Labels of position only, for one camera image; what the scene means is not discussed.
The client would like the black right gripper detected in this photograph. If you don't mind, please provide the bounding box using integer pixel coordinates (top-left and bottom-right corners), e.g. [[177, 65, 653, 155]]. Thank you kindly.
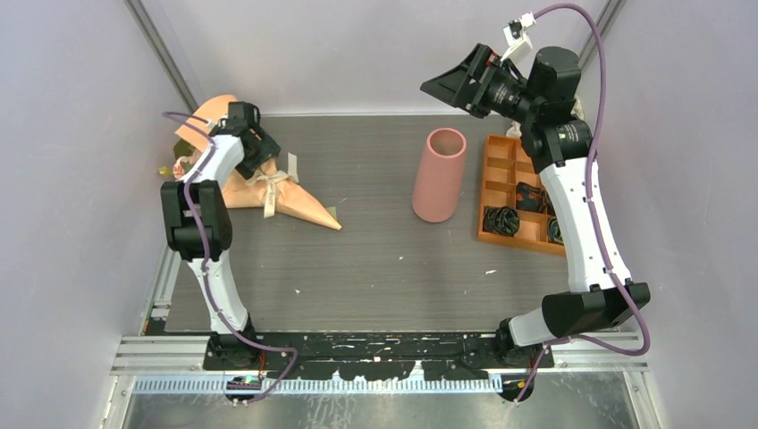
[[420, 44, 541, 125]]

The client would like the peach paper bouquet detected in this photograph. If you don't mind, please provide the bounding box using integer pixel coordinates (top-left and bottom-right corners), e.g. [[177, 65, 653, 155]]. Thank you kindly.
[[162, 95, 341, 231]]

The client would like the pink cylindrical vase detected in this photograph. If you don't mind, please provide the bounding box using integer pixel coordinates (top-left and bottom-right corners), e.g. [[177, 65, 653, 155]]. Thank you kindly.
[[411, 128, 467, 223]]

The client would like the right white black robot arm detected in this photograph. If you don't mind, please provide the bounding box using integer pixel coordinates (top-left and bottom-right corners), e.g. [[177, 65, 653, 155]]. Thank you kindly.
[[420, 44, 651, 367]]

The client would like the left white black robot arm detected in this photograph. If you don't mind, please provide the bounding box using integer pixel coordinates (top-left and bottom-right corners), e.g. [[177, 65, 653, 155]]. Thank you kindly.
[[160, 101, 280, 369]]

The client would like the crumpled white patterned cloth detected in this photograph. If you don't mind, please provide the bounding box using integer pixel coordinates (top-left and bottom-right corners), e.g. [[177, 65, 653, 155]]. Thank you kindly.
[[505, 96, 585, 139]]

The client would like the orange compartment tray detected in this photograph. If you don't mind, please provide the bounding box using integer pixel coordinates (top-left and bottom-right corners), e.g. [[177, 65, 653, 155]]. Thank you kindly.
[[476, 134, 566, 257]]

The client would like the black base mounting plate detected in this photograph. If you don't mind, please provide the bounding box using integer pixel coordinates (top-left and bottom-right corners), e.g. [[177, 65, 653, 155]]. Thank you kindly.
[[202, 332, 553, 382]]

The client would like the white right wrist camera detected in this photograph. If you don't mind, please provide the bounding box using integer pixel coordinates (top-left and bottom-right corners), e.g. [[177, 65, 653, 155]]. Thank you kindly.
[[501, 13, 535, 63]]

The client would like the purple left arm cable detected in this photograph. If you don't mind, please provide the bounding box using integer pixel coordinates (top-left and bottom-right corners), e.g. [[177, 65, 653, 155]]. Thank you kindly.
[[163, 111, 300, 407]]

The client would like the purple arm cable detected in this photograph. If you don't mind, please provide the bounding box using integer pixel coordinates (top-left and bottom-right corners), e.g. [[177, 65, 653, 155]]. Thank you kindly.
[[513, 3, 653, 407], [163, 111, 300, 407]]

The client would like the dark patterned hair tie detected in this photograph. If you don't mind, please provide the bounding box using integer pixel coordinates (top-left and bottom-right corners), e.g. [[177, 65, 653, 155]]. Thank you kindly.
[[515, 181, 555, 215]]

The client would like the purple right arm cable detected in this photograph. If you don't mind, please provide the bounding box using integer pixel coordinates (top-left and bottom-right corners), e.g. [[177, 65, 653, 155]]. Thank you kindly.
[[513, 3, 653, 407]]

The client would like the aluminium front rail frame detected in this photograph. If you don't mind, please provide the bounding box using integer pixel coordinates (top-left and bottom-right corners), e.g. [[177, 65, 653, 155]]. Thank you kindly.
[[111, 332, 647, 403]]

